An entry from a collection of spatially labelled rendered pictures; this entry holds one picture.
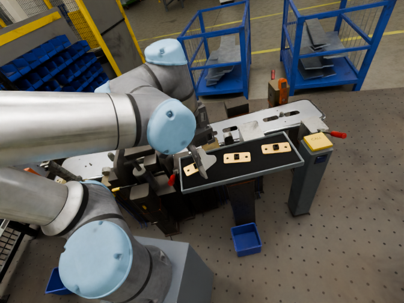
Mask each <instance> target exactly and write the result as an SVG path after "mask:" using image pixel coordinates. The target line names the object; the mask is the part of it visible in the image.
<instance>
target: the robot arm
mask: <svg viewBox="0 0 404 303"><path fill-rule="evenodd" d="M144 54H145V57H146V58H145V60H146V63H144V64H142V65H141V66H139V67H137V68H135V69H133V70H131V71H129V72H127V73H125V74H123V75H121V76H119V77H117V78H115V79H113V80H108V81H107V83H105V84H103V85H102V86H100V87H99V88H96V89H95V91H94V93H82V92H51V91H0V219H6V220H10V221H17V222H24V223H28V224H35V225H40V226H41V229H42V231H43V233H44V234H45V235H48V236H55V237H63V238H65V239H67V242H66V244H65V245H64V248H65V249H66V250H65V252H63V253H61V255H60V260H59V267H58V268H59V275H60V278H61V281H62V283H63V284H64V286H65V287H66V288H67V289H68V290H70V291H71V292H73V293H75V294H77V295H79V296H81V297H83V298H88V299H101V300H105V301H110V302H113V303H162V302H163V300H164V299H165V297H166V295H167V293H168V291H169V289H170V285H171V280H172V267H171V262H170V260H169V258H168V256H167V255H166V254H165V253H164V252H163V251H162V250H161V249H160V248H158V247H156V246H153V245H142V244H140V243H139V242H138V241H137V240H136V239H135V238H134V237H133V235H132V233H131V231H130V229H129V227H128V226H127V224H126V221H125V219H124V217H123V215H122V213H121V211H120V209H119V207H118V205H117V203H116V202H115V198H114V195H113V194H112V192H111V191H110V190H109V189H108V188H107V187H106V186H105V185H104V184H103V183H100V182H97V181H94V180H86V181H85V182H81V181H80V182H77V181H71V182H67V183H65V184H62V183H59V182H56V181H53V180H51V179H47V178H45V177H42V176H39V175H36V174H34V173H30V172H28V171H25V170H22V169H20V168H17V167H14V166H15V165H23V164H30V163H34V162H42V161H49V160H54V159H62V158H69V157H74V156H81V155H88V154H93V153H101V152H108V151H113V150H120V149H125V148H132V147H139V146H144V145H150V146H151V147H152V148H153V149H155V151H156V153H157V156H158V157H159V158H161V159H166V158H167V157H168V155H173V154H176V153H178V152H180V151H182V150H184V149H185V148H186V149H188V151H191V155H192V157H193V159H194V161H195V164H196V166H197V168H198V170H199V172H200V175H201V176H203V177H204V178H205V179H208V177H207V174H206V170H207V169H208V168H209V167H210V166H212V165H213V164H214V163H215V162H216V157H215V156H214V155H207V154H206V152H205V151H204V150H203V149H202V148H199V149H198V150H197V149H196V148H197V147H199V146H201V145H202V146H203V145H205V144H207V143H208V145H209V144H211V143H213V142H215V136H214V133H213V128H212V126H211V125H210V123H209V119H208V116H207V111H206V106H205V105H204V104H202V102H201V100H197V98H196V95H195V91H194V87H193V84H192V80H191V76H190V73H189V69H188V65H187V63H188V62H187V60H186V57H185V54H184V51H183V49H182V46H181V44H180V42H179V41H177V40H175V39H171V38H169V39H164V40H159V41H157V42H154V43H152V44H151V45H150V46H148V47H147V48H146V49H145V51H144ZM212 135H213V136H212ZM198 153H199V155H200V157H199V155H198ZM200 158H201V159H200Z"/></svg>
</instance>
